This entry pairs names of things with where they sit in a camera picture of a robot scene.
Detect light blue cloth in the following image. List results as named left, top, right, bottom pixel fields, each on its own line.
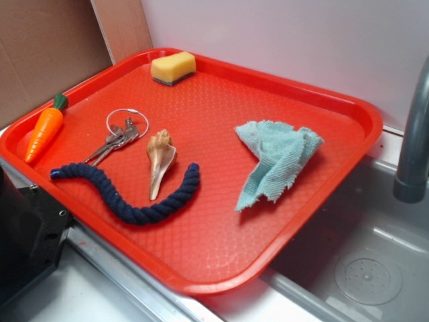
left=235, top=121, right=324, bottom=212

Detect dark blue rope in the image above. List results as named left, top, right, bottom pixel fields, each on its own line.
left=50, top=162, right=201, bottom=226

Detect yellow sponge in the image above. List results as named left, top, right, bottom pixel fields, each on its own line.
left=150, top=52, right=196, bottom=86

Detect grey metal faucet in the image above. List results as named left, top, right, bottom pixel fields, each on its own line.
left=393, top=61, right=428, bottom=203

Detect grey sink basin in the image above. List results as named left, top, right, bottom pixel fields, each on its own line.
left=203, top=158, right=428, bottom=321

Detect brown conch shell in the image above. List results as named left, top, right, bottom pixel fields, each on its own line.
left=146, top=129, right=177, bottom=201

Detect red plastic tray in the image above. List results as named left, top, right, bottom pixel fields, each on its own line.
left=1, top=48, right=383, bottom=295

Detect brown cardboard panel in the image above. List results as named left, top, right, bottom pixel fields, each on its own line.
left=1, top=1, right=152, bottom=128

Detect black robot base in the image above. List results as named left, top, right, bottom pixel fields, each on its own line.
left=1, top=170, right=70, bottom=308

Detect sink drain cover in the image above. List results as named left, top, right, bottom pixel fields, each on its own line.
left=334, top=256, right=402, bottom=305

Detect orange toy carrot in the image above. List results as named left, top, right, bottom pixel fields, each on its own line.
left=25, top=94, right=68, bottom=164

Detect silver keys on ring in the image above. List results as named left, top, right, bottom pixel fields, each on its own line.
left=83, top=109, right=150, bottom=166

